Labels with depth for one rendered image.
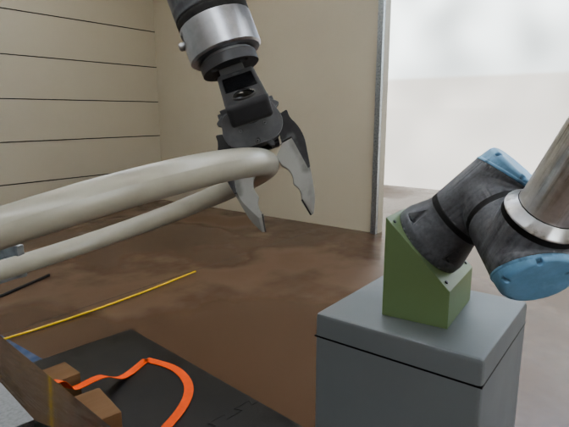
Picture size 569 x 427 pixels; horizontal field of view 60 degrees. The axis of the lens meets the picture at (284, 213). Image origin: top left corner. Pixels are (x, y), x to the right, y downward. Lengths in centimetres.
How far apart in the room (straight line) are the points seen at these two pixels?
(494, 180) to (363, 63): 459
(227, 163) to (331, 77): 542
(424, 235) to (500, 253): 21
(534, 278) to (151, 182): 79
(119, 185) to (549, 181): 75
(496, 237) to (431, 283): 22
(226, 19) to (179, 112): 692
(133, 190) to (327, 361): 95
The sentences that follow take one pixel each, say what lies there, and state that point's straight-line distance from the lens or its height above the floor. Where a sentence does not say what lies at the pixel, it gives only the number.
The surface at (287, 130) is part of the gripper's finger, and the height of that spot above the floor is 131.
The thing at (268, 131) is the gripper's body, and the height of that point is 131.
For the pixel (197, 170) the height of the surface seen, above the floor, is 128.
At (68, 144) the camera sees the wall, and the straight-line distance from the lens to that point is 705.
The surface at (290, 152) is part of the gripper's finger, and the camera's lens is 58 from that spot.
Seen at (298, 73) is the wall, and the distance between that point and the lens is 610.
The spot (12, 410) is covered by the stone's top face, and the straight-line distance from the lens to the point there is 102.
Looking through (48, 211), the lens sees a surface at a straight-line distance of 39.
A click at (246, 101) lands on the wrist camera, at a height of 134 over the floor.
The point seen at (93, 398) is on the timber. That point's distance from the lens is 237.
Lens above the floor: 133
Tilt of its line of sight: 11 degrees down
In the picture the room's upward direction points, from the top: straight up
